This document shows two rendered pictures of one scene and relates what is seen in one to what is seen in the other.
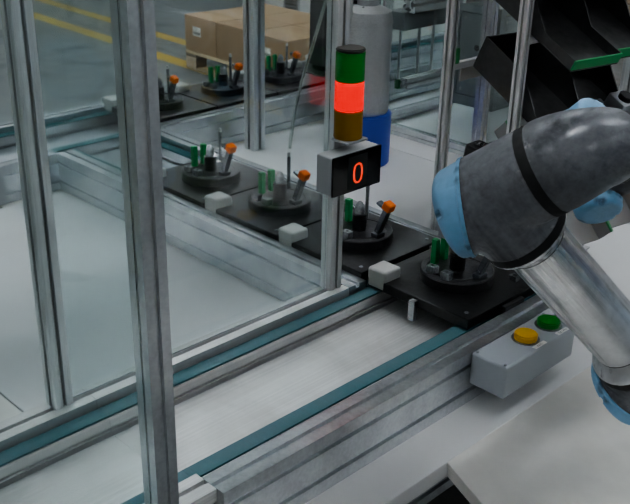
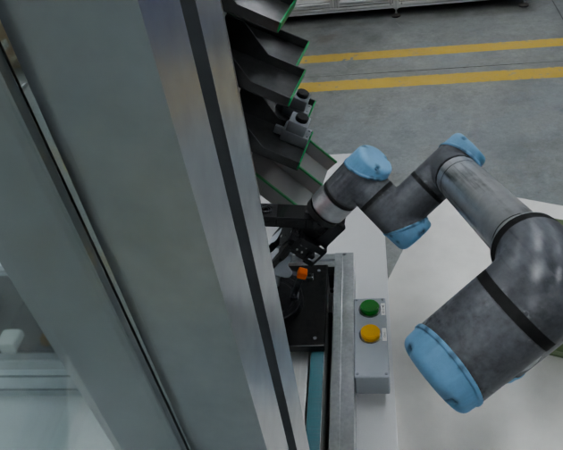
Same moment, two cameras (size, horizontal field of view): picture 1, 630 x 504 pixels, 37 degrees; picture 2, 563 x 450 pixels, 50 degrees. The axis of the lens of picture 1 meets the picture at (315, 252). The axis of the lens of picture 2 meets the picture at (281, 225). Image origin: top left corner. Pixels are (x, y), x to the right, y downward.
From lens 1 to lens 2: 0.88 m
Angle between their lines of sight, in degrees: 32
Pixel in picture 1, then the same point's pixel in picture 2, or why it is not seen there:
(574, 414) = not seen: hidden behind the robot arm
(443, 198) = (454, 387)
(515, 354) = (380, 356)
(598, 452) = not seen: hidden behind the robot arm
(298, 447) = not seen: outside the picture
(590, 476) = (483, 414)
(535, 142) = (537, 309)
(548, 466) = (455, 426)
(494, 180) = (506, 355)
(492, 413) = (380, 403)
